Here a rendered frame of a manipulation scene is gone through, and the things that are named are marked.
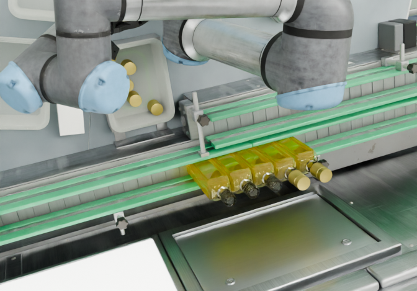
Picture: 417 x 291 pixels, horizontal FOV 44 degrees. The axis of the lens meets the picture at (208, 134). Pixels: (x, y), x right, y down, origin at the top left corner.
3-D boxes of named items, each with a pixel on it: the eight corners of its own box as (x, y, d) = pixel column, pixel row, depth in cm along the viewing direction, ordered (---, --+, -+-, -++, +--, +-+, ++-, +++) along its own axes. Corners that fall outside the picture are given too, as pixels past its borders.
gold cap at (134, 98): (125, 92, 137) (128, 95, 134) (138, 89, 138) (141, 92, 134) (127, 104, 139) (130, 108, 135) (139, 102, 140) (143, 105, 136)
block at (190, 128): (181, 133, 142) (188, 141, 135) (175, 101, 138) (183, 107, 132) (193, 130, 143) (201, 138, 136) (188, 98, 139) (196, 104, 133)
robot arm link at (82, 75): (95, 42, 66) (34, 33, 71) (99, 124, 70) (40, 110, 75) (133, 34, 73) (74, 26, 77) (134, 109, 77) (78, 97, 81)
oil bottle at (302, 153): (264, 151, 144) (301, 179, 125) (262, 132, 142) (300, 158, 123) (282, 145, 146) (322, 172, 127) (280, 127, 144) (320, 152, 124)
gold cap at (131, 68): (118, 60, 134) (121, 63, 131) (132, 58, 135) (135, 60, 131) (121, 73, 136) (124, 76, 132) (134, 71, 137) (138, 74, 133)
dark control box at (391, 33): (377, 48, 162) (394, 51, 154) (376, 22, 159) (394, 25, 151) (399, 42, 164) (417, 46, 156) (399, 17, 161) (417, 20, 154)
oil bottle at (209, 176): (187, 173, 138) (213, 206, 119) (183, 154, 136) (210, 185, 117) (206, 167, 140) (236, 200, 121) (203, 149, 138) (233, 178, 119)
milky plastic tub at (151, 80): (107, 125, 140) (112, 135, 132) (89, 44, 132) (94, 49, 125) (168, 111, 145) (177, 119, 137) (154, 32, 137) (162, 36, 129)
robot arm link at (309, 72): (195, -6, 127) (369, 28, 85) (194, 53, 133) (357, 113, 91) (152, -5, 121) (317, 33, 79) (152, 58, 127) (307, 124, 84)
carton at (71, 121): (58, 128, 137) (60, 135, 131) (49, 38, 129) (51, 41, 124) (82, 126, 139) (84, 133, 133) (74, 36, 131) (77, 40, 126)
